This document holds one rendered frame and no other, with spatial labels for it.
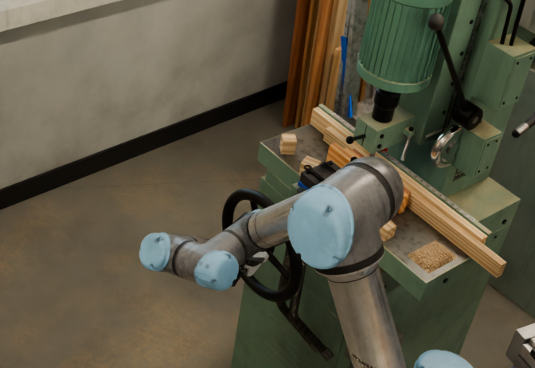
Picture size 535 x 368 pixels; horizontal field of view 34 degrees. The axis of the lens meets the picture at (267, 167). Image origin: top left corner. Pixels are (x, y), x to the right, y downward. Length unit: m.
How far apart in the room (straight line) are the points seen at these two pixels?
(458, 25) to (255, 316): 1.07
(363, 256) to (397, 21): 0.71
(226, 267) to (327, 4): 2.08
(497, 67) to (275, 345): 1.04
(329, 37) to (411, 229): 1.67
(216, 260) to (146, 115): 2.00
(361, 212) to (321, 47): 2.36
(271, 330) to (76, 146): 1.26
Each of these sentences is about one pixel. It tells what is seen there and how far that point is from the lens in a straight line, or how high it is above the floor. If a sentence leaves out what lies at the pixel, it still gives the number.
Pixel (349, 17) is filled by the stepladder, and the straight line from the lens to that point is 3.01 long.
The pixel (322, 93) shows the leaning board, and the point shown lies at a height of 0.24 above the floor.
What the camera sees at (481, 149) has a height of 1.05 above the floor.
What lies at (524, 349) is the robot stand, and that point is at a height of 0.75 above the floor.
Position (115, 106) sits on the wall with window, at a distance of 3.44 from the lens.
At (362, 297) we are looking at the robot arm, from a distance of 1.38.
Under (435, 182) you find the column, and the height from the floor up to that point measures 0.86.
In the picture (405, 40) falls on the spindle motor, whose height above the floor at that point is 1.33.
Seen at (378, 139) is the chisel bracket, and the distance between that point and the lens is 2.10.
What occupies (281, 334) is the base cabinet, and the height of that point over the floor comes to 0.36.
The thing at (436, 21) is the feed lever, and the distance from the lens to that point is 1.81.
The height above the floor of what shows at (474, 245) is 0.94.
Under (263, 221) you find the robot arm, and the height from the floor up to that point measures 1.14.
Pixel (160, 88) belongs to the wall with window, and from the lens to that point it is 3.54.
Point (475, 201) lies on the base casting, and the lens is 2.41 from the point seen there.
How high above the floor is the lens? 2.22
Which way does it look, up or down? 37 degrees down
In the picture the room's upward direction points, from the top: 9 degrees clockwise
